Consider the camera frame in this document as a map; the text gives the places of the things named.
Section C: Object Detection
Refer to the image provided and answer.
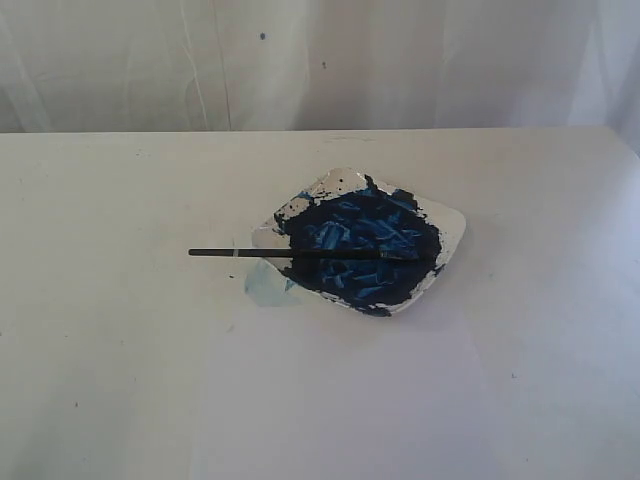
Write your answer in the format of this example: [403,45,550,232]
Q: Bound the black paintbrush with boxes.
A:
[188,248,424,261]

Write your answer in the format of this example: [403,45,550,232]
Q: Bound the white plate with blue paint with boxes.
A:
[252,168,466,317]

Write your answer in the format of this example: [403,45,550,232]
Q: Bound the white paper sheet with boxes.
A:
[190,281,639,479]

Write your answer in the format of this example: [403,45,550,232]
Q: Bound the white backdrop cloth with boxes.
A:
[1,1,639,143]

